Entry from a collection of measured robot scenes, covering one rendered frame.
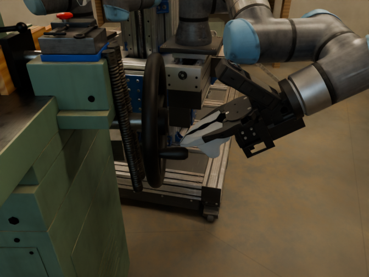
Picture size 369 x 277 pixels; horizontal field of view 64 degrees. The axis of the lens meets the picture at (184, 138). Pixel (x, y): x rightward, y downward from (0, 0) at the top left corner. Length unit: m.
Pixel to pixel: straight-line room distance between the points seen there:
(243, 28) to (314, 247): 1.19
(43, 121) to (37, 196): 0.12
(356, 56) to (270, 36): 0.13
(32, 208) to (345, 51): 0.55
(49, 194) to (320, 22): 0.55
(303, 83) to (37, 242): 0.53
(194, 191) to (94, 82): 0.93
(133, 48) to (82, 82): 0.86
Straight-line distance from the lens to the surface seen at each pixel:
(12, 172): 0.47
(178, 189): 1.40
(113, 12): 0.98
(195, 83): 1.10
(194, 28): 1.19
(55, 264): 0.66
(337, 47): 0.54
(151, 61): 0.56
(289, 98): 0.49
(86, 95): 0.57
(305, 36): 0.56
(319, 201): 1.76
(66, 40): 0.56
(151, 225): 1.50
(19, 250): 0.64
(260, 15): 0.55
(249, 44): 0.52
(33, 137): 0.52
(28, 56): 0.65
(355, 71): 0.51
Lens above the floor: 1.12
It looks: 32 degrees down
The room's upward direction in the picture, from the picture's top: straight up
